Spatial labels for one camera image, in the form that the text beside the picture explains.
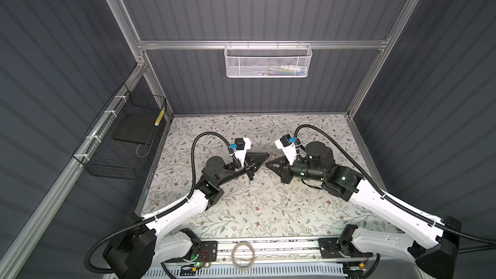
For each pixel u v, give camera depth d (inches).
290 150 23.0
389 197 17.7
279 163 23.9
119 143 28.9
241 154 23.9
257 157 25.0
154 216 17.5
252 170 23.9
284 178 23.6
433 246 15.9
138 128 29.5
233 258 28.0
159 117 32.1
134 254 15.8
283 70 36.2
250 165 23.9
